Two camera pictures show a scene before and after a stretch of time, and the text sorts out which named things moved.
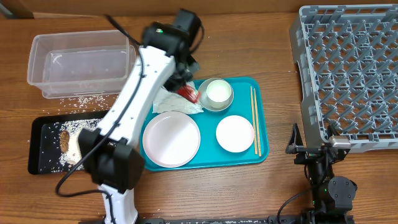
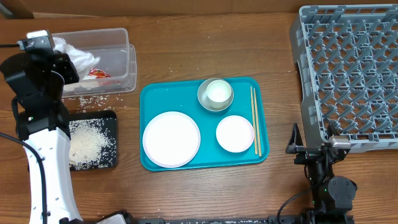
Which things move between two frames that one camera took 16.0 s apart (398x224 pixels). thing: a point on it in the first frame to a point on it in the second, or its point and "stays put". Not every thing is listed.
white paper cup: [218, 93] stays put
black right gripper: [295, 145] stays put
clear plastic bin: [68, 64] stays put
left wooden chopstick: [254, 121] stays put
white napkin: [168, 101] to [81, 61]
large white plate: [171, 139] stays put
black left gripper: [173, 84] to [65, 65]
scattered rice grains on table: [84, 104] stays put
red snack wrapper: [189, 93] to [98, 73]
